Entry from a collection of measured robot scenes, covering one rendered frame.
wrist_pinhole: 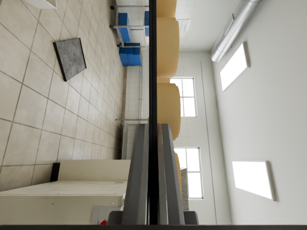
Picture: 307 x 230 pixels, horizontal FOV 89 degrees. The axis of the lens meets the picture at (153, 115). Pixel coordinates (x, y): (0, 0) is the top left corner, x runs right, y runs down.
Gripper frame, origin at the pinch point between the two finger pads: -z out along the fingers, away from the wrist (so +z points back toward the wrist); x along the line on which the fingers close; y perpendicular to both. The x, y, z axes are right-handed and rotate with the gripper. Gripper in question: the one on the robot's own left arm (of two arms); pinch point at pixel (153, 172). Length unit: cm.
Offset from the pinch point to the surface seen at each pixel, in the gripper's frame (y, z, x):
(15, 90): -51, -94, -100
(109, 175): -133, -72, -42
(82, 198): -78, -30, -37
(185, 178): -136, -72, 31
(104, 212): -78, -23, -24
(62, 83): -76, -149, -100
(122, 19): -57, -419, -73
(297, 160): -181, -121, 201
